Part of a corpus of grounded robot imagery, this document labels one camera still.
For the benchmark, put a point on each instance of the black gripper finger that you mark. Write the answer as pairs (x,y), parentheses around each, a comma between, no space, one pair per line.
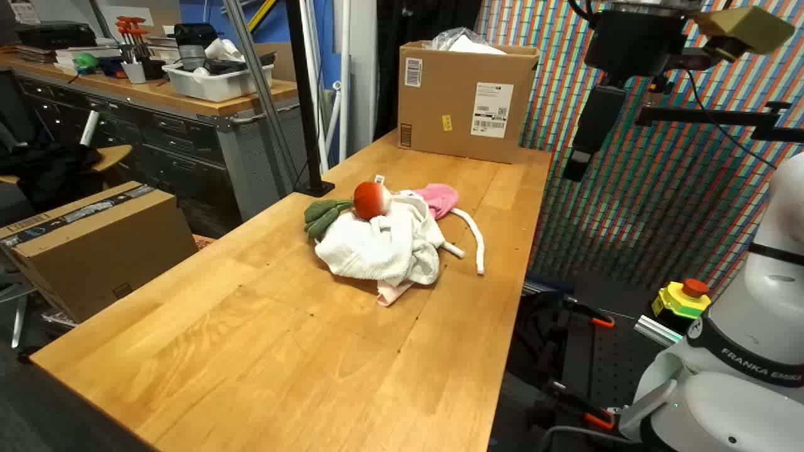
(595,134)

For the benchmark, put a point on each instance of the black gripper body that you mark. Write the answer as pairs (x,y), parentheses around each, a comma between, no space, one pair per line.
(632,42)

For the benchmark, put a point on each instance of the pink cloth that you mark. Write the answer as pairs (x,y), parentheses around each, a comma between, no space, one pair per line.
(441,200)

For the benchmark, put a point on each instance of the red toy vegetable green leaves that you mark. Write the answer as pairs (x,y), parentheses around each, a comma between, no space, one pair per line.
(370,201)

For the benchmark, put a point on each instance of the white towel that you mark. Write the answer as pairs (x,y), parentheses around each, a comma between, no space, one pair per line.
(377,248)

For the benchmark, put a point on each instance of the multicolour patterned backdrop panel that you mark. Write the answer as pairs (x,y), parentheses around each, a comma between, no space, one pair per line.
(654,210)

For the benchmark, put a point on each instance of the cardboard box with white labels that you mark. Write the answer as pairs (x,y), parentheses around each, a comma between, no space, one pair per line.
(453,102)

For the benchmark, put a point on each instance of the clear plastic bag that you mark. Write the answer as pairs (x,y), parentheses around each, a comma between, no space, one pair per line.
(466,42)

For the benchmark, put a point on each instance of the yellow red emergency stop button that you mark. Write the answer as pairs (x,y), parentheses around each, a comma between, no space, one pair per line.
(678,301)

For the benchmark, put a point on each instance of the orange black clamp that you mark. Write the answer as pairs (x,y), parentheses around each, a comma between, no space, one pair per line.
(600,321)
(598,420)

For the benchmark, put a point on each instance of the aluminium profile piece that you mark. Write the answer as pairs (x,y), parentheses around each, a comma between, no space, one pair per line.
(657,330)

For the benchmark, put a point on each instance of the black pole stand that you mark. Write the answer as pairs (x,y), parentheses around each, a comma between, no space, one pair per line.
(304,102)

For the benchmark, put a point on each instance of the grey metal pole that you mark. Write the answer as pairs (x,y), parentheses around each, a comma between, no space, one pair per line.
(259,92)

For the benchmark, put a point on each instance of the white crumpled cloth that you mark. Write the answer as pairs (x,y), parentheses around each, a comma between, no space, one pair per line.
(221,51)

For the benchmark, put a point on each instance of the white plastic bin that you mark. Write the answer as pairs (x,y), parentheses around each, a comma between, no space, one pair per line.
(215,83)

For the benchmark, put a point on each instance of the black bulky item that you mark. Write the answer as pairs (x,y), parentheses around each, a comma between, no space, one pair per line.
(197,37)

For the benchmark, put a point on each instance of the wooden top workbench with drawers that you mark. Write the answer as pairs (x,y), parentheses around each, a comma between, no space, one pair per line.
(151,140)

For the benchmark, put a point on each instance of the white cup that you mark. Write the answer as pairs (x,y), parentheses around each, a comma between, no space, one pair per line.
(133,72)

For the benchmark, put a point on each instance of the orange tool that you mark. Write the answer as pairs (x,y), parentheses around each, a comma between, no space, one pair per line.
(130,29)

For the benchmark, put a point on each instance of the wooden stool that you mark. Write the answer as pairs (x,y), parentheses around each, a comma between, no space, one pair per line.
(113,156)

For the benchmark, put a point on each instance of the green small item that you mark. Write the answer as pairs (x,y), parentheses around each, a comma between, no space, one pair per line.
(85,61)

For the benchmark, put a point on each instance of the cardboard box with black tape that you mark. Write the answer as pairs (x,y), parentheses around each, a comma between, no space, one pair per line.
(92,253)

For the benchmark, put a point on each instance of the black bag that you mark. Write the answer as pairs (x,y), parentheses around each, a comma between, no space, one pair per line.
(54,178)

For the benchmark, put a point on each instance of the black flat device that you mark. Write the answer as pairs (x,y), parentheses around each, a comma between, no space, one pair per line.
(54,37)

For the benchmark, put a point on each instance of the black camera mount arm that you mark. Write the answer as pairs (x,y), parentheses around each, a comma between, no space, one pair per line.
(703,117)

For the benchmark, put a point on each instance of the white frame pole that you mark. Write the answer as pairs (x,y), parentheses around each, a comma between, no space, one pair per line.
(342,83)

